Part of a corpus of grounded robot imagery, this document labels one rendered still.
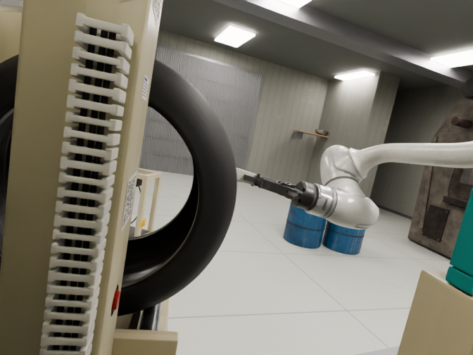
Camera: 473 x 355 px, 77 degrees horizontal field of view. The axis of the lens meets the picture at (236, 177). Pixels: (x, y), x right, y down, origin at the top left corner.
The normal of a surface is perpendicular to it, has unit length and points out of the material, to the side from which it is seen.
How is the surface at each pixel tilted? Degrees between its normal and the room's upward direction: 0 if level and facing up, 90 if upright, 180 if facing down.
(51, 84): 90
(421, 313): 90
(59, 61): 90
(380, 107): 90
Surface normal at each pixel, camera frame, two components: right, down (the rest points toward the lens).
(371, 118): 0.33, 0.19
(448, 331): -0.97, -0.16
